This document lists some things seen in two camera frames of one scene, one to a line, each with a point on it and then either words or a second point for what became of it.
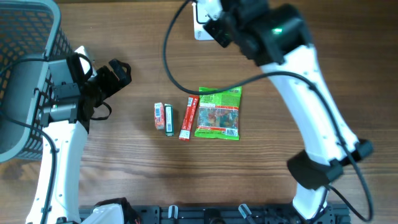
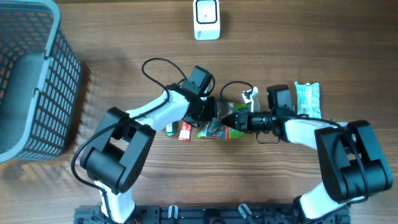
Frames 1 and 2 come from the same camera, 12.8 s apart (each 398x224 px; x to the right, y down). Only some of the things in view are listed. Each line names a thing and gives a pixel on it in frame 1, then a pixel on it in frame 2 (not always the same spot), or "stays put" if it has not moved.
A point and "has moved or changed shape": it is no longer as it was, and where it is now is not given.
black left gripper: [125, 76] to [212, 114]
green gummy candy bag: [218, 114] has moved or changed shape
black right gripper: [213, 27] to [244, 121]
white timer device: [203, 13] stays put
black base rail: [245, 214] stays put
